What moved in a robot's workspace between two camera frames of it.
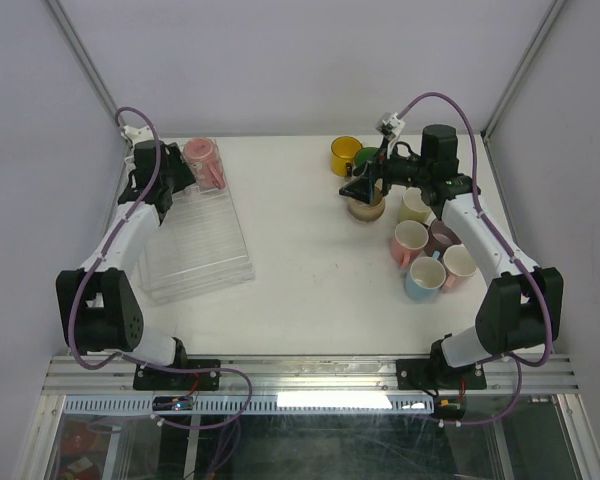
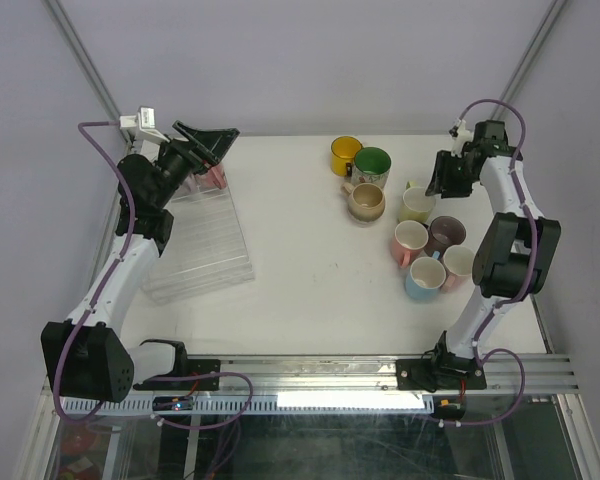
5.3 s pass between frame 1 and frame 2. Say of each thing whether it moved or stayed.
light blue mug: stayed
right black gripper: moved
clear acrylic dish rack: stayed
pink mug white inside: stayed
